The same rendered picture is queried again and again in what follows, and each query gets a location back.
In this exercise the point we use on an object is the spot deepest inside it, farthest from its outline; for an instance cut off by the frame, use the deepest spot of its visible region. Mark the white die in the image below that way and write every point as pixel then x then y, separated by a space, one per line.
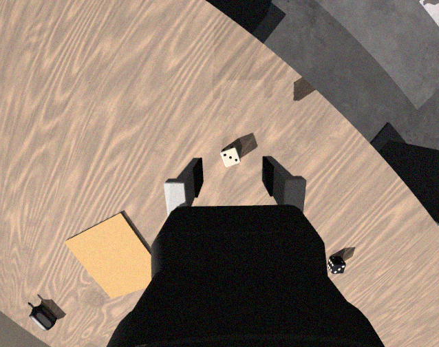
pixel 230 156

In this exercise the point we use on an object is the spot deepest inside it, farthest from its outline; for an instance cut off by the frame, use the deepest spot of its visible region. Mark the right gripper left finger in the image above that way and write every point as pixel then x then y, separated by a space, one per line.
pixel 181 191

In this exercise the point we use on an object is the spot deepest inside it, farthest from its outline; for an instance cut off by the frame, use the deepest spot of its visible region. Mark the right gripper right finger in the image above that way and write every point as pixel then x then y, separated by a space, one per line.
pixel 282 185

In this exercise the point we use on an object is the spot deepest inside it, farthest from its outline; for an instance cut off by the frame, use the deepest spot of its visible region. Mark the black die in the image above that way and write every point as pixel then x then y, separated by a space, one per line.
pixel 336 265

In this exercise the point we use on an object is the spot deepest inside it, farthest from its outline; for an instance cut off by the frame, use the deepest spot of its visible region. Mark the tan square mat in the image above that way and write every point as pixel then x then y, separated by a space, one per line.
pixel 114 255

